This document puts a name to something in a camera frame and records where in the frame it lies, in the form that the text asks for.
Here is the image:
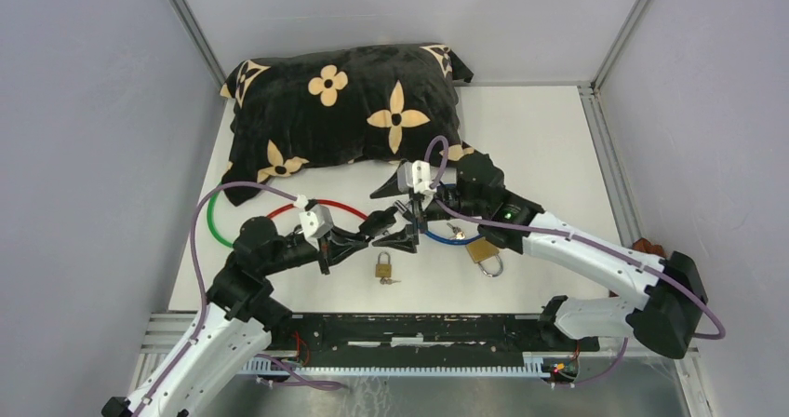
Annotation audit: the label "green cable lock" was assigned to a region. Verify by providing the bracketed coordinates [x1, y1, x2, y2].
[205, 191, 237, 249]

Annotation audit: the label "black floral pillow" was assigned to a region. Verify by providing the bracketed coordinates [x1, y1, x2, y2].
[221, 43, 474, 206]

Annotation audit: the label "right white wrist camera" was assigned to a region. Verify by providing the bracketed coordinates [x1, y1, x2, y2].
[395, 161, 437, 196]

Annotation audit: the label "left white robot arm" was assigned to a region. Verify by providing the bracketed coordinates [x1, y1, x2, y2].
[100, 217, 371, 416]

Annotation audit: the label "blue lock keys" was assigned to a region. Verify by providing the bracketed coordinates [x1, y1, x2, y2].
[447, 222, 467, 240]

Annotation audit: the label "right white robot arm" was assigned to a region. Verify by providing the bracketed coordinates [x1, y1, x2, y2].
[371, 154, 711, 359]

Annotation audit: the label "blue cable lock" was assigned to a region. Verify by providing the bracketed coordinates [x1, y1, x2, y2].
[423, 182, 488, 247]

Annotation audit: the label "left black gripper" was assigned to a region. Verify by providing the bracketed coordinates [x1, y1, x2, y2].
[261, 222, 368, 275]

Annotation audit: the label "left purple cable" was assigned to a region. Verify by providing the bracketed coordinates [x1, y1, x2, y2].
[126, 182, 310, 417]

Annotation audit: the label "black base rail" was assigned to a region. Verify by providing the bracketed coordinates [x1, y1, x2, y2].
[263, 313, 600, 379]

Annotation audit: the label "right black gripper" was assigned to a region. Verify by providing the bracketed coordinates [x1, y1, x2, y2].
[370, 170, 485, 254]

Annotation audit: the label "large brass padlock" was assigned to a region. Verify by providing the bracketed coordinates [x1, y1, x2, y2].
[465, 237, 504, 278]

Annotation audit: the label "red cable lock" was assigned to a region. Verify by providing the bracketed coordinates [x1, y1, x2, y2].
[266, 199, 369, 224]

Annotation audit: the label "brown cloth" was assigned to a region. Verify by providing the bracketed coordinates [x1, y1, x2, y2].
[632, 237, 667, 259]

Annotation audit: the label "small brass padlock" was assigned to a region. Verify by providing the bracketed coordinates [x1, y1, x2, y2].
[375, 251, 399, 285]

